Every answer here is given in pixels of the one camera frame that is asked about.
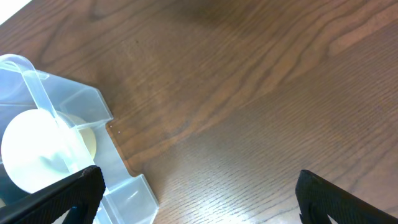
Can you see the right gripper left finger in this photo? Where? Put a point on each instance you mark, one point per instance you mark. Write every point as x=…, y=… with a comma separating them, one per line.
x=78, y=196

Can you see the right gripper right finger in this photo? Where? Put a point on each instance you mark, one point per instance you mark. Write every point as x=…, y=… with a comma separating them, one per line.
x=320, y=201

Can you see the small white bowl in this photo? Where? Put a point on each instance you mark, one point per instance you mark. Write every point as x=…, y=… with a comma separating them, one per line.
x=37, y=149

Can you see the dark blue bowl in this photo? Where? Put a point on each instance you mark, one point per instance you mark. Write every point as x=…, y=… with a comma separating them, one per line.
x=10, y=192

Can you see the clear plastic storage bin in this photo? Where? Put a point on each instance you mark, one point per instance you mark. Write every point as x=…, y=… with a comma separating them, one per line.
x=126, y=199

